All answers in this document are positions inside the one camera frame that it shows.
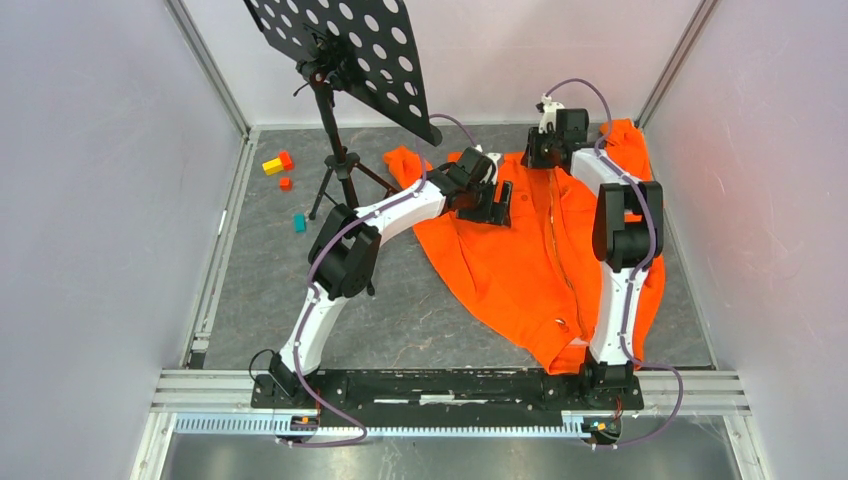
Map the teal block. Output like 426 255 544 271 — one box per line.
293 213 307 233

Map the black perforated music stand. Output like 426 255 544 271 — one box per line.
245 1 442 208

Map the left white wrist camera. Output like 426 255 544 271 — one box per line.
475 144 502 185

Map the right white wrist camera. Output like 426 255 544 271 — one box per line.
536 94 565 134

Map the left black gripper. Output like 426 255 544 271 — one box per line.
457 178 512 229

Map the red block on yellow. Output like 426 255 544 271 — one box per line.
278 151 294 171

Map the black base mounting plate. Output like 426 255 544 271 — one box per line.
251 368 645 429

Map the orange jacket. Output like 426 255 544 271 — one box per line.
382 119 667 376

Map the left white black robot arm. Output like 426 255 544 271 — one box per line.
269 147 512 408

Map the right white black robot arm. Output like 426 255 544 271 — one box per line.
521 102 663 408

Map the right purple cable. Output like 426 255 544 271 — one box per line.
543 78 687 452

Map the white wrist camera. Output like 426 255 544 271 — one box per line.
536 94 565 134
475 144 502 185

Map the grey slotted cable duct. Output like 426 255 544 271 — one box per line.
174 413 589 439

